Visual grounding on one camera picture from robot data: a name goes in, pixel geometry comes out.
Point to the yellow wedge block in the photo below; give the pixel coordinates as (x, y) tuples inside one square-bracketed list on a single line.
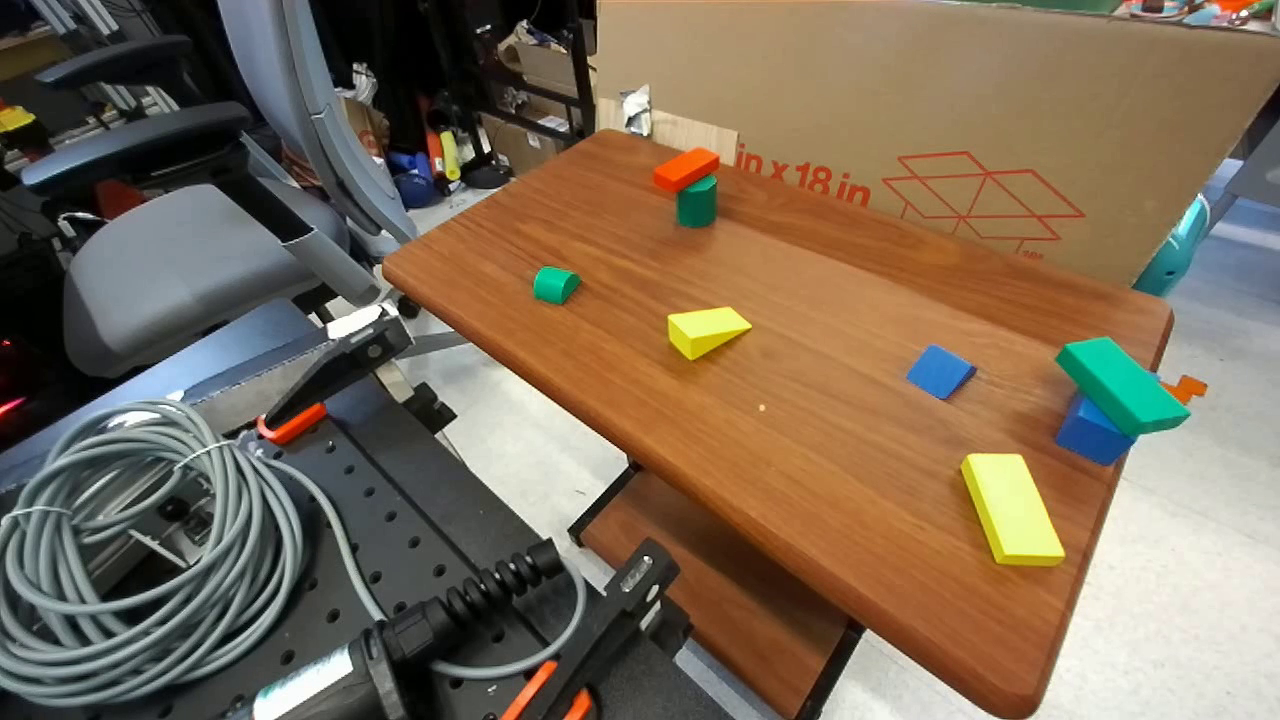
[(701, 332)]

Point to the small green block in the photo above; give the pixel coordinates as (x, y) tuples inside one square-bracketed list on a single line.
[(553, 286)]

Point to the green cylinder block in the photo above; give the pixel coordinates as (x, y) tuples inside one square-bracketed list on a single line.
[(697, 207)]

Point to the orange rectangular block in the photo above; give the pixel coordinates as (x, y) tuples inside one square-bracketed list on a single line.
[(687, 169)]

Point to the blue flat square block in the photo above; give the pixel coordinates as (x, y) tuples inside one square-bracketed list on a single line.
[(943, 374)]

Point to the yellow rectangular block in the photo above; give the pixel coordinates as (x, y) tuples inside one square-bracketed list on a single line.
[(1010, 508)]

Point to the blue cube block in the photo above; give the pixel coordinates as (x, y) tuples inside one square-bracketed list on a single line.
[(1088, 432)]

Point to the green rectangular block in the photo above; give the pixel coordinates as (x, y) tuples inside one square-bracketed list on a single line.
[(1121, 387)]

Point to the wooden table lower shelf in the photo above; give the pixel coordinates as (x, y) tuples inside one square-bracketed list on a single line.
[(723, 601)]

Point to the brown cardboard boxes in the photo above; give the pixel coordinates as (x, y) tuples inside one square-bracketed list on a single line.
[(543, 94)]

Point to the blue object on floor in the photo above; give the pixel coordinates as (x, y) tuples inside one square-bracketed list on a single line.
[(412, 177)]

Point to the large cardboard box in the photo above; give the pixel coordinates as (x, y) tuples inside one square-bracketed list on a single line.
[(932, 80)]

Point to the gray curved chair back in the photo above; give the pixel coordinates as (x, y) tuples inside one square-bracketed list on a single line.
[(315, 104)]

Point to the gray office chair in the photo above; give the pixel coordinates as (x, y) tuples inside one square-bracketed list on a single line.
[(175, 264)]

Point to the teal plastic object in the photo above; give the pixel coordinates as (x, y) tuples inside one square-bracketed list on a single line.
[(1175, 246)]

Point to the orange floor tape mark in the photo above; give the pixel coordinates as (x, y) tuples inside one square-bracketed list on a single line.
[(1185, 391)]

